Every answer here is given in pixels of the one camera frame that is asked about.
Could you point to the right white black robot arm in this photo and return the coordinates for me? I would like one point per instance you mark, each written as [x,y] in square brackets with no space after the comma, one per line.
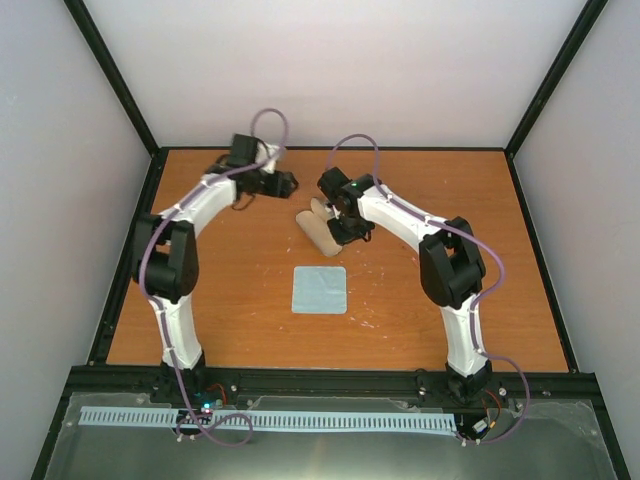
[450,264]

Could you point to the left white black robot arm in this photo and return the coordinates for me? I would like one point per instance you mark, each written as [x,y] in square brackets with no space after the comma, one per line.
[165,262]

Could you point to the left black frame post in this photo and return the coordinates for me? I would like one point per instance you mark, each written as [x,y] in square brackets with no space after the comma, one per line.
[100,51]

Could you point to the light blue slotted cable duct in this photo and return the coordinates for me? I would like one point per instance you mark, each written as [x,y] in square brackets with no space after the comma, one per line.
[278,421]

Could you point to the right black frame post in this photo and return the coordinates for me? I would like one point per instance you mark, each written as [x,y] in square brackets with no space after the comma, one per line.
[574,40]

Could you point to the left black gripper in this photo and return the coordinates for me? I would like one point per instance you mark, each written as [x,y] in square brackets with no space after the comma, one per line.
[278,186]

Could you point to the light blue cleaning cloth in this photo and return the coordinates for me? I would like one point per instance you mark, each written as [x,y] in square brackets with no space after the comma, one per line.
[319,290]

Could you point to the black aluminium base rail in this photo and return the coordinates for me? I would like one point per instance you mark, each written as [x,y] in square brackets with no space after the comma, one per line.
[418,388]

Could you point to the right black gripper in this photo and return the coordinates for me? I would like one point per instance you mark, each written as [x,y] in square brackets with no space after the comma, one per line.
[342,238]

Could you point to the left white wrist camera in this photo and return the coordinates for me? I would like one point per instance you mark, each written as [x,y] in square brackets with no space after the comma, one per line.
[268,156]

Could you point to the brown striped glasses case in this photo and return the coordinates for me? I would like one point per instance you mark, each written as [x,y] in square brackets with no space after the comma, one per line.
[314,223]

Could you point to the black frame post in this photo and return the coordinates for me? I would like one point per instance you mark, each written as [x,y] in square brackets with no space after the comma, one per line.
[100,51]
[574,40]

